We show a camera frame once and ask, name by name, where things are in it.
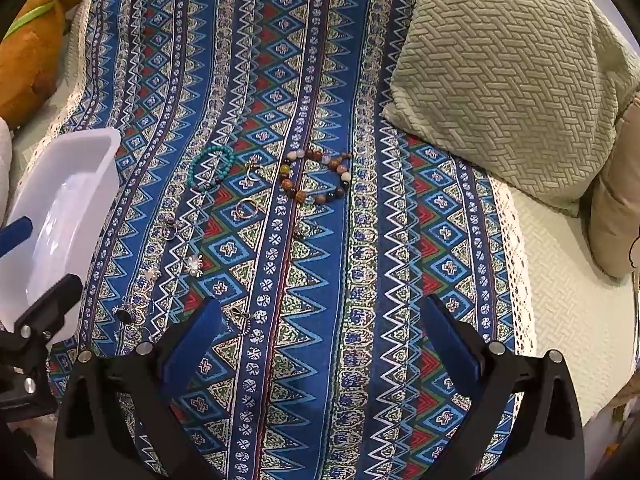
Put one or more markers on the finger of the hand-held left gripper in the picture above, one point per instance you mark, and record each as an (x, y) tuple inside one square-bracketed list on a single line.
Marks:
[(45, 310), (15, 237)]

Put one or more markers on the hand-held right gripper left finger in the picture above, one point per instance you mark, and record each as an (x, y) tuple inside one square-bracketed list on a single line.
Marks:
[(200, 330)]

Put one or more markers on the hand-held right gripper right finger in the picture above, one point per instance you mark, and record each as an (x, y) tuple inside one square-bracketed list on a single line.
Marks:
[(442, 330)]

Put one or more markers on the white plastic container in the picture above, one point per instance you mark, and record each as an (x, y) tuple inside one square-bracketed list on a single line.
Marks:
[(60, 195)]

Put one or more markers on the large silver flower earring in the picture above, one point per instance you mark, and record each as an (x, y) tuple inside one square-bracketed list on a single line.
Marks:
[(192, 265)]

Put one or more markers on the small silver flower earring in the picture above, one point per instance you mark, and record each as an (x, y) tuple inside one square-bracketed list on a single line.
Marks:
[(151, 273)]

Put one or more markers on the white fluffy cloth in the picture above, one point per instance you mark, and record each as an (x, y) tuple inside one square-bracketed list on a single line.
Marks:
[(4, 160)]

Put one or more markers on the blue patterned blanket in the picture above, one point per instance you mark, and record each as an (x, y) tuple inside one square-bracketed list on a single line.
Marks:
[(325, 260)]

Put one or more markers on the small bronze charm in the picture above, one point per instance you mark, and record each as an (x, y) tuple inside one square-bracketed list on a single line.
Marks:
[(298, 233)]

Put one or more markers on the gold hoop earrings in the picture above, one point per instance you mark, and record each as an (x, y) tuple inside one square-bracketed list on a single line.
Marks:
[(255, 160)]

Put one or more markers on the orange plush toy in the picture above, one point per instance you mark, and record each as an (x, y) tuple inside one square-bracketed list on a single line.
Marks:
[(30, 50)]

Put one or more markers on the beige cushion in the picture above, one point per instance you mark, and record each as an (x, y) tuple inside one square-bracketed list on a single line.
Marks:
[(620, 200)]

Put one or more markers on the green woven-texture cushion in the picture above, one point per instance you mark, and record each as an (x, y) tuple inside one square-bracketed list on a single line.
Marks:
[(500, 85)]

